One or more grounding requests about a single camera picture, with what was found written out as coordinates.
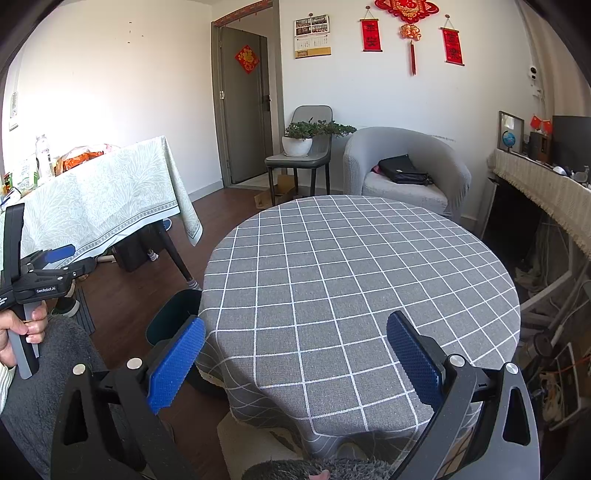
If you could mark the person's left hand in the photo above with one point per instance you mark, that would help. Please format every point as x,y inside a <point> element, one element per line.
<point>14,323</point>

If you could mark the round table with checked tablecloth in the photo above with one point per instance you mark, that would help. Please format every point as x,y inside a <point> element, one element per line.
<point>346,286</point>

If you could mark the dark wooden box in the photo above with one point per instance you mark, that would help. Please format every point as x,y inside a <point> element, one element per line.
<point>540,146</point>

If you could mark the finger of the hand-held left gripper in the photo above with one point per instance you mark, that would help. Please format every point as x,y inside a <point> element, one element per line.
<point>78,268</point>
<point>60,253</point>

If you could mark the red knot wall ornament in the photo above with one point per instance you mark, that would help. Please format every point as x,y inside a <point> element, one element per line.
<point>406,7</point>

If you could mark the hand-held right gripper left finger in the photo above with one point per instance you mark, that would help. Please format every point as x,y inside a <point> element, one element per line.
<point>178,364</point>

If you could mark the black bag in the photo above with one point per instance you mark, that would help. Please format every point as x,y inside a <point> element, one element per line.
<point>401,170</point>

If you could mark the red hanging scroll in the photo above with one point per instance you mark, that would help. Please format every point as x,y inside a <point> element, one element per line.
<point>451,46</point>
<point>371,37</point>

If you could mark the grey dining chair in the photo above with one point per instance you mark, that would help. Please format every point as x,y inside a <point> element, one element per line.
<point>318,115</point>

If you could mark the framed picture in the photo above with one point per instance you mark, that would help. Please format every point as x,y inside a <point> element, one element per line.
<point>510,121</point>

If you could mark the small blue globe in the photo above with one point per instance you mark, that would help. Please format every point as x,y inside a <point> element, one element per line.
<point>508,140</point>

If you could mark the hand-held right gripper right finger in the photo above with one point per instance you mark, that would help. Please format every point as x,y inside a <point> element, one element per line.
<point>413,360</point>

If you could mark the dark shoe with white sole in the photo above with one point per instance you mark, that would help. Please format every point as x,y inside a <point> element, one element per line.
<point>67,307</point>

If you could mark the small red flag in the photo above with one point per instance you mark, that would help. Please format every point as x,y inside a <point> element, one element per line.
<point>536,122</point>
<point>546,126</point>

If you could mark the grey door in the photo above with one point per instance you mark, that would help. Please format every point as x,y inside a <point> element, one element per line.
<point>244,129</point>

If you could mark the grey armchair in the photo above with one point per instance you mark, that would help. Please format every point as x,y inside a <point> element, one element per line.
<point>369,157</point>

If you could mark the dark storage box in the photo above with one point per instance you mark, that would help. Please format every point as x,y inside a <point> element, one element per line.
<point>134,251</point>

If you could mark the black monitor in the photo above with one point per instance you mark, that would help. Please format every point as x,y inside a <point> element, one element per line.
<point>572,143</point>

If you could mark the red diamond door decoration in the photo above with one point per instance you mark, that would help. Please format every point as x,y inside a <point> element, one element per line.
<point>247,59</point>

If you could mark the wall calendar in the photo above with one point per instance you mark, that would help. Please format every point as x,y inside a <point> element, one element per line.
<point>314,46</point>

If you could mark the flat cardboard box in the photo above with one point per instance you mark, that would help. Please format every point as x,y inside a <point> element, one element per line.
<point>265,199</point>

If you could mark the clear plastic bottle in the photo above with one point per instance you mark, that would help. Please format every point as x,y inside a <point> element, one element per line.
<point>44,157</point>

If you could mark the person's left forearm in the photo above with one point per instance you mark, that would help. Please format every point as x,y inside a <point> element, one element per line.
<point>5,385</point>

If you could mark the black ribbed floor mat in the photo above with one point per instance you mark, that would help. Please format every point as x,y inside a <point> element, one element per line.
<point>85,318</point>

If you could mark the person's grey fuzzy clothing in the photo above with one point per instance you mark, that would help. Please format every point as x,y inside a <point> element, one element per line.
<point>69,350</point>

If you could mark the potted plant in white pot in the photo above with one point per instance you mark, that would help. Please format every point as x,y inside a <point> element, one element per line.
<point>295,146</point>

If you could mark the table with white patterned cloth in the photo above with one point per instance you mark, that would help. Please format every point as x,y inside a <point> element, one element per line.
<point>101,194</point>

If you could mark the orange snack packet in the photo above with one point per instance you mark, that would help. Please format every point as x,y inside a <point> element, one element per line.
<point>83,159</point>

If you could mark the black trash bin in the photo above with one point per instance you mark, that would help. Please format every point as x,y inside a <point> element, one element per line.
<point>171,318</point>

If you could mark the white security camera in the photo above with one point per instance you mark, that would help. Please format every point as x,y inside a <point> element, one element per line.
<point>534,74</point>

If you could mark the long desk with beige cloth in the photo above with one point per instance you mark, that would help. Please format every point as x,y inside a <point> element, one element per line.
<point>531,177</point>

